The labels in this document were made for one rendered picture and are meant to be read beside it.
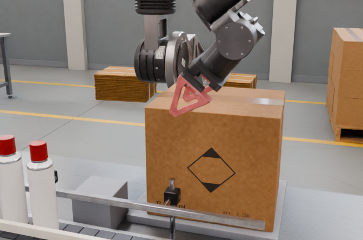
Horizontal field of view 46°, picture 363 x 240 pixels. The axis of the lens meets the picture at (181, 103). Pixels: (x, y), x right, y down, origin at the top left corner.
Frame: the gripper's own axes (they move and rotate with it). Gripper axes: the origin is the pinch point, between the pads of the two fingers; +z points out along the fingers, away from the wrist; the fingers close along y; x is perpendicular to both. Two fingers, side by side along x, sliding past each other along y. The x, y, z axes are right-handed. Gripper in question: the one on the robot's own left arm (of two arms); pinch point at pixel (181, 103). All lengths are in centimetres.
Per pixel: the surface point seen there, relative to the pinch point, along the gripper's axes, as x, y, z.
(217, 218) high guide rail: 19.6, 2.4, 11.9
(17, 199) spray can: -12.7, 5.0, 38.7
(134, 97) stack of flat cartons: -49, -382, 192
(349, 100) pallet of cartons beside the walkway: 108, -312, 22
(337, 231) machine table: 47, -20, 6
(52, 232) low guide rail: -2.4, 8.8, 35.2
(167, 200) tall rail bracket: 10.9, -1.1, 18.6
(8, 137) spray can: -22.1, 3.5, 29.4
